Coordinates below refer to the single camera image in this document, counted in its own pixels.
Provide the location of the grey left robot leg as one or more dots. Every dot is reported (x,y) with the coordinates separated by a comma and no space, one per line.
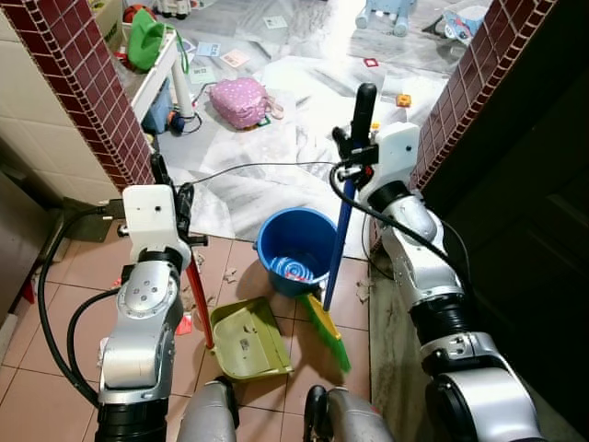
(207,414)

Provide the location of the grey robot leg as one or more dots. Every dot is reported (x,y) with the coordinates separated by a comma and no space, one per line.
(207,414)
(354,419)

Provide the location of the white green picture card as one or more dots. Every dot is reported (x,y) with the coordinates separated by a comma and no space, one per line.
(274,21)

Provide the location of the blue object under table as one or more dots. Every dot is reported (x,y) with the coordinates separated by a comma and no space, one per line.
(158,109)

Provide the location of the beige picture card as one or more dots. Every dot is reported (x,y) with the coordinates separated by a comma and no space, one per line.
(235,58)

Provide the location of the cardboard box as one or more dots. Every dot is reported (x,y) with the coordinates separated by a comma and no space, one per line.
(109,18)

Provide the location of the blue picture card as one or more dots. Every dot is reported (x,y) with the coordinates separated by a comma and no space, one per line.
(208,49)

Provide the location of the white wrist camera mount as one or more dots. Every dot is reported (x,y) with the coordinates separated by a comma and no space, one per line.
(152,216)
(398,152)

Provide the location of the grey right robot leg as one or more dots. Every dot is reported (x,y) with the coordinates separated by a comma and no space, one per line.
(354,419)

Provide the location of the pink dotted bag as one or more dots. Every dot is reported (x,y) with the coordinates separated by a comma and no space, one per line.
(239,101)

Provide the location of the red wrapper scrap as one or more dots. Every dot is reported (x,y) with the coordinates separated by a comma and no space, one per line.
(184,324)

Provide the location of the red framed card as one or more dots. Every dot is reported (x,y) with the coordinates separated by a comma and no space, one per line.
(365,63)

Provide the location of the light blue toy robot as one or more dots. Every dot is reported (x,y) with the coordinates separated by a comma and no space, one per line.
(386,14)

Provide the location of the blue plastic bucket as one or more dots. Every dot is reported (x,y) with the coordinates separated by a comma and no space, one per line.
(285,235)

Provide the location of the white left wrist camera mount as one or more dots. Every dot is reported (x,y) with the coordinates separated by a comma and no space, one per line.
(152,216)

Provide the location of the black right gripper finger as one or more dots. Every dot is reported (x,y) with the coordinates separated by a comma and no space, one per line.
(365,110)

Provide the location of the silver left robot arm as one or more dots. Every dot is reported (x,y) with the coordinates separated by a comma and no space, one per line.
(147,313)

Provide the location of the small orange toy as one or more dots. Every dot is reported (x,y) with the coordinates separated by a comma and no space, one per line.
(404,98)

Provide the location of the white small table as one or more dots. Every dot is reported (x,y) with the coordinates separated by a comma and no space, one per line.
(156,78)

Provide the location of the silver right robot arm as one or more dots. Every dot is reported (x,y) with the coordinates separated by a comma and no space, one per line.
(433,267)

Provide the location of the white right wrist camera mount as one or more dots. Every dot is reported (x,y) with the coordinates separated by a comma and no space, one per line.
(398,152)

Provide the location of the small paper scrap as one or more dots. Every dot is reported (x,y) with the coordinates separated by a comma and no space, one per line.
(230,273)

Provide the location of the blue white toy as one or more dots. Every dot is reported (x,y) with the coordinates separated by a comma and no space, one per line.
(465,25)

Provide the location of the long paper scrap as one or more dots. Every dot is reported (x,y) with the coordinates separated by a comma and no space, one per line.
(362,289)

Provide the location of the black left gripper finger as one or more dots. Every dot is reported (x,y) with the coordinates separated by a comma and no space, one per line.
(161,170)

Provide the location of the dark wooden door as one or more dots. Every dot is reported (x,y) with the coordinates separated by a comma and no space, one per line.
(525,230)

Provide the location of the green bag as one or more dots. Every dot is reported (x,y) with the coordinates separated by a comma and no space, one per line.
(145,44)

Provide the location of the dark cabinet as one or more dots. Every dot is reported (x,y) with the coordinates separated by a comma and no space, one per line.
(20,239)

